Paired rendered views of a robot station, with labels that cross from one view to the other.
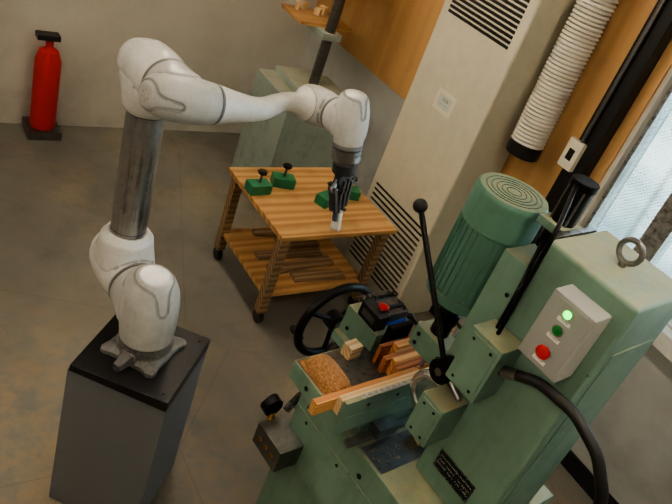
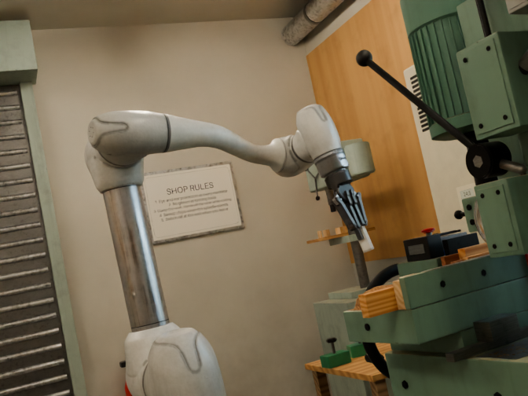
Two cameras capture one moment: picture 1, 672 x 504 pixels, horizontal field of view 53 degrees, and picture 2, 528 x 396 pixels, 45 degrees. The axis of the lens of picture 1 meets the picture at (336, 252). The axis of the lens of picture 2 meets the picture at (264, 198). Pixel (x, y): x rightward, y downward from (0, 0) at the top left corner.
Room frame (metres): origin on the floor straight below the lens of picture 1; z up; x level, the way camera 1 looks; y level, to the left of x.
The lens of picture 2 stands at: (0.09, -0.33, 1.04)
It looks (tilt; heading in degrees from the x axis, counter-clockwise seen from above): 5 degrees up; 20
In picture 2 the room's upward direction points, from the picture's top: 12 degrees counter-clockwise
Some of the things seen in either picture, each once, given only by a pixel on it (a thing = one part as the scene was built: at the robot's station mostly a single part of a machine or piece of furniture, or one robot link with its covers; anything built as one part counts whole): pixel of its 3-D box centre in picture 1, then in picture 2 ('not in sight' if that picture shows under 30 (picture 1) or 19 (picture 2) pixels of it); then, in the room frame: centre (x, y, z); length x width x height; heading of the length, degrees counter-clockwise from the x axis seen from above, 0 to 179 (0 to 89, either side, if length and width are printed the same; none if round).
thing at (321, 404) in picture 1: (411, 375); (500, 269); (1.42, -0.31, 0.92); 0.67 x 0.02 x 0.04; 138
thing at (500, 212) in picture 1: (485, 246); (458, 57); (1.44, -0.32, 1.35); 0.18 x 0.18 x 0.31
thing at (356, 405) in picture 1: (428, 381); (525, 261); (1.42, -0.35, 0.93); 0.60 x 0.02 x 0.06; 138
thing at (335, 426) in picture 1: (387, 358); (476, 293); (1.52, -0.25, 0.87); 0.61 x 0.30 x 0.06; 138
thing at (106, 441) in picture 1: (127, 422); not in sight; (1.44, 0.42, 0.30); 0.30 x 0.30 x 0.60; 87
